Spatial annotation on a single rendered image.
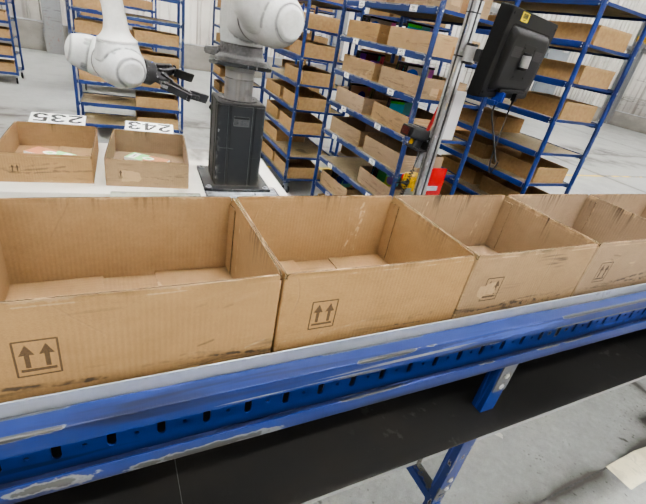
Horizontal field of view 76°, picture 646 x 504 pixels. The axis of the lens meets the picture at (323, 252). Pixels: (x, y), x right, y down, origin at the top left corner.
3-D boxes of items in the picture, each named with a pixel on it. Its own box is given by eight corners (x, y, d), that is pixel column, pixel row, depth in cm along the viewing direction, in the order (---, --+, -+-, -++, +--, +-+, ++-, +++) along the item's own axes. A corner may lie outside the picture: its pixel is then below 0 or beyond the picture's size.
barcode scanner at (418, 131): (393, 144, 174) (403, 120, 170) (414, 149, 180) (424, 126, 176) (402, 149, 169) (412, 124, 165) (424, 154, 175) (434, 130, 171)
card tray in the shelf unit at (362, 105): (334, 100, 288) (337, 85, 283) (371, 104, 300) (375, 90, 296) (361, 114, 256) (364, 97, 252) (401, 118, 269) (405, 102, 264)
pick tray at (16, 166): (99, 150, 176) (97, 126, 172) (94, 183, 147) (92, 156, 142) (18, 145, 165) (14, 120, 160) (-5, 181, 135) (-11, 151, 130)
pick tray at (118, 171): (183, 156, 188) (184, 134, 183) (189, 189, 157) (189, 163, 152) (114, 152, 178) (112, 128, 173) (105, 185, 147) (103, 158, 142)
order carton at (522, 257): (484, 246, 126) (505, 194, 118) (567, 303, 104) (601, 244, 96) (377, 255, 109) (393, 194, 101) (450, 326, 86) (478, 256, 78)
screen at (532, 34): (487, 156, 200) (548, 22, 170) (520, 170, 191) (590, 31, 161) (437, 165, 167) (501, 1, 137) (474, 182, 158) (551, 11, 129)
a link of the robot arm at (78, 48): (112, 78, 133) (128, 87, 126) (57, 62, 122) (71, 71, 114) (118, 43, 130) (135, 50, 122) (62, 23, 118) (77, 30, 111)
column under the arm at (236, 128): (196, 167, 179) (199, 87, 163) (255, 170, 189) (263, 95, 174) (204, 190, 159) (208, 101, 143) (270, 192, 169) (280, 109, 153)
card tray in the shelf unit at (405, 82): (377, 83, 242) (381, 64, 237) (418, 88, 256) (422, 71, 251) (418, 98, 211) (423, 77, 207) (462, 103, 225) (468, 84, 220)
